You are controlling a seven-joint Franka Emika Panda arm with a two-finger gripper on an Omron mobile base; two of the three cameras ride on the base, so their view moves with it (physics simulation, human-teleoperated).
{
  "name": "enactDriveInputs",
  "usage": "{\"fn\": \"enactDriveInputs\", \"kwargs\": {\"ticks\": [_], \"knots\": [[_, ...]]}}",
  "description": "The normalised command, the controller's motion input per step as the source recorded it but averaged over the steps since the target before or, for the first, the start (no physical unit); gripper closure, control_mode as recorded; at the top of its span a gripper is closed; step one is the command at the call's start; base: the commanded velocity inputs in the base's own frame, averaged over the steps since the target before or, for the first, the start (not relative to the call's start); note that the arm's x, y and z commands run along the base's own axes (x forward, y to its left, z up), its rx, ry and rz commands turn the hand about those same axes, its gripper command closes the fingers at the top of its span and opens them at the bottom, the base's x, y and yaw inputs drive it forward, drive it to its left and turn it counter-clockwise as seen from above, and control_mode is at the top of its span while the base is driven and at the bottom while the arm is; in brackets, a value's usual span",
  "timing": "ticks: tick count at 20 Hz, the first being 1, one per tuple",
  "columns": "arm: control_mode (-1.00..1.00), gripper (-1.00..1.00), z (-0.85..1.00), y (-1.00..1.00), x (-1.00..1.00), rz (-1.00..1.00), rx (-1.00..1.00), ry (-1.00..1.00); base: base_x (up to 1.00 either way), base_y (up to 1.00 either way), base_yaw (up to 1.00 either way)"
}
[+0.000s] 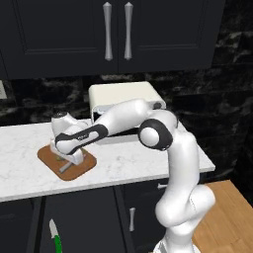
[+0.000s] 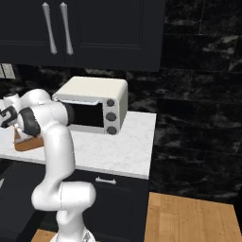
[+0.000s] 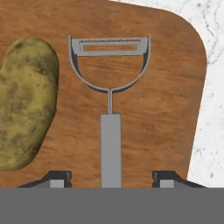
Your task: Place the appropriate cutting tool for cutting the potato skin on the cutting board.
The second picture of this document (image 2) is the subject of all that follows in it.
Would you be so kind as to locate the dark drawer front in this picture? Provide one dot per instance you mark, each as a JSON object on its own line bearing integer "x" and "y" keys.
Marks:
{"x": 132, "y": 184}

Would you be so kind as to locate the dark glass toaster oven door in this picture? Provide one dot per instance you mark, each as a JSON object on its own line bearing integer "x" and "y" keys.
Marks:
{"x": 89, "y": 115}

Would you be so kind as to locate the dark base cupboard door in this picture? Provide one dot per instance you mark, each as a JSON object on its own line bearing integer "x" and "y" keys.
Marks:
{"x": 123, "y": 214}

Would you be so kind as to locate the grey toaster oven knob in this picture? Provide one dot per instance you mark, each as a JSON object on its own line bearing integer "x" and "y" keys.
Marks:
{"x": 111, "y": 130}
{"x": 110, "y": 102}
{"x": 111, "y": 117}

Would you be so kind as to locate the brown wooden cutting board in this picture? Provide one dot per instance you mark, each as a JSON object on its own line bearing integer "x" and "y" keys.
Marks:
{"x": 30, "y": 144}

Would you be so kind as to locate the wide dark wall cupboard door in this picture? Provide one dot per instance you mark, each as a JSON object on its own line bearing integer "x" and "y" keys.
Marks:
{"x": 116, "y": 31}

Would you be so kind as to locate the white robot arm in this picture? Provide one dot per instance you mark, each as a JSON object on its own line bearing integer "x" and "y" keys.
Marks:
{"x": 58, "y": 157}

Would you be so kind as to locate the pale wall socket plate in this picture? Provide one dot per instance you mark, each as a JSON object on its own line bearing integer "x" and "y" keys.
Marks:
{"x": 7, "y": 71}

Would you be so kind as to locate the cream toaster oven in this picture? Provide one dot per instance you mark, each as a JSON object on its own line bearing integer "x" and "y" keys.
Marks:
{"x": 94, "y": 86}

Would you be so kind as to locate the narrow dark wall cupboard door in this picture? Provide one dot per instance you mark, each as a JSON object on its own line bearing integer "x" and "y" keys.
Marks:
{"x": 22, "y": 28}

